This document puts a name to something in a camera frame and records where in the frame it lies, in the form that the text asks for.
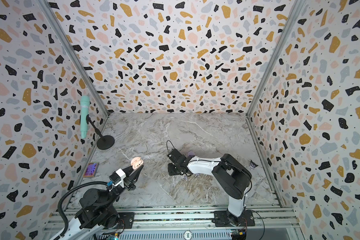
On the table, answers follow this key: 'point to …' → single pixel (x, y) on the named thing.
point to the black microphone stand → (104, 142)
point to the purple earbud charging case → (191, 153)
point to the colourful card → (91, 169)
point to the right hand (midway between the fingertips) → (168, 169)
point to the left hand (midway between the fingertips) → (140, 162)
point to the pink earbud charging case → (136, 162)
